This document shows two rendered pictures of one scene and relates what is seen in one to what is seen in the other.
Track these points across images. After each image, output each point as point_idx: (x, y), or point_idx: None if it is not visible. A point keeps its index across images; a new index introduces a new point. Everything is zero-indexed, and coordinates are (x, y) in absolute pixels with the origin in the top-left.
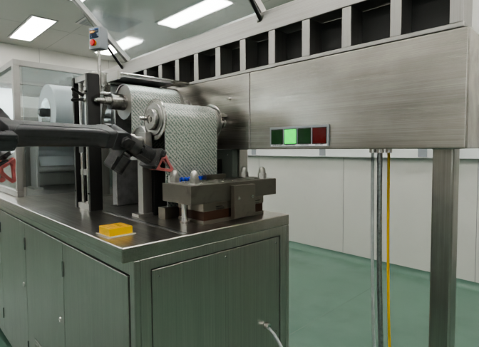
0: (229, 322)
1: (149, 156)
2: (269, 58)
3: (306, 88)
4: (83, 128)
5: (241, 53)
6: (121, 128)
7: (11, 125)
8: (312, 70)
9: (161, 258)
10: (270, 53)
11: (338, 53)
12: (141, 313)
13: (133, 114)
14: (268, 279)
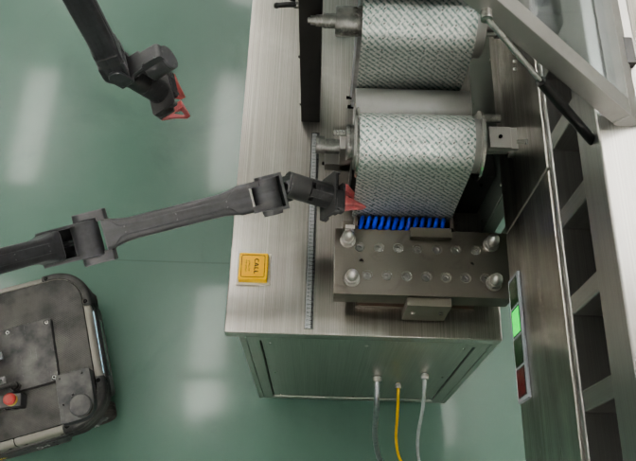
0: (365, 365)
1: (318, 205)
2: (564, 209)
3: (546, 331)
4: (203, 216)
5: (562, 120)
6: (270, 192)
7: (111, 244)
8: (558, 334)
9: (272, 338)
10: (568, 206)
11: (576, 385)
12: (251, 351)
13: (362, 64)
14: (439, 360)
